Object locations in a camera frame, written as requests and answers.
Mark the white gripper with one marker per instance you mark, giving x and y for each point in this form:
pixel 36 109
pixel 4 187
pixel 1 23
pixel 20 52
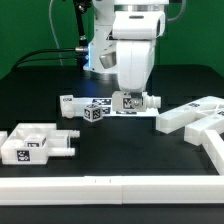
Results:
pixel 136 34

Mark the white chair seat frame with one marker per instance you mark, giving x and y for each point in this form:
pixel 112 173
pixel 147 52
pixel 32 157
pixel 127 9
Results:
pixel 58 144

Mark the small white tagged block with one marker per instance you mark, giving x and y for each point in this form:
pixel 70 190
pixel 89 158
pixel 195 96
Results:
pixel 35 141

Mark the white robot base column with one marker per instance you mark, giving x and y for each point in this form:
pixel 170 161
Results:
pixel 104 16

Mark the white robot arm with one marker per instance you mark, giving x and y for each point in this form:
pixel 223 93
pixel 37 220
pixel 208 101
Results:
pixel 155 5

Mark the white chair back assembly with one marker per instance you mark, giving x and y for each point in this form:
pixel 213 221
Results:
pixel 206 113

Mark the white tagged cube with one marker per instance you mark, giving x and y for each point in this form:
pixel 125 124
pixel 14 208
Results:
pixel 92 113

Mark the white sheet with tags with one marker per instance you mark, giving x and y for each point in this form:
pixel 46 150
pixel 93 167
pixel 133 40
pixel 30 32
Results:
pixel 106 104

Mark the white part at left edge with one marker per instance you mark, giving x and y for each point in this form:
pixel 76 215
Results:
pixel 3 137

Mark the white right barrier rail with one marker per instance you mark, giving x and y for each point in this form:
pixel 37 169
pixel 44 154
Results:
pixel 214 146

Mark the white barrier rail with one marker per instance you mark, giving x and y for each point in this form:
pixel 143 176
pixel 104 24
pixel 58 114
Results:
pixel 214 146
pixel 112 190

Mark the white front barrier rail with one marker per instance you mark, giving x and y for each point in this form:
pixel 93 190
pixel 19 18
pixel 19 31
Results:
pixel 112 190

